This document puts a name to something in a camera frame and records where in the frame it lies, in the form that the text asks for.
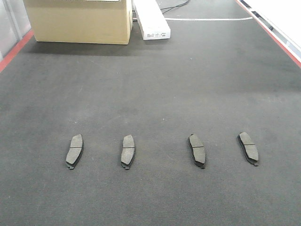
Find brake pad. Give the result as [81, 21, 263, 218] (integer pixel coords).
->
[120, 135, 135, 170]
[65, 134, 84, 170]
[238, 132, 259, 166]
[188, 134, 206, 169]

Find black conveyor belt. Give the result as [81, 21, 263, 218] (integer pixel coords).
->
[0, 0, 301, 226]

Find cardboard box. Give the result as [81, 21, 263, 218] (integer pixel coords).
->
[24, 0, 133, 45]

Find tangled black cables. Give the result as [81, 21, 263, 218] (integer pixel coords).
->
[160, 0, 190, 14]

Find red conveyor frame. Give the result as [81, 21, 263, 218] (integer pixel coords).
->
[0, 29, 34, 72]

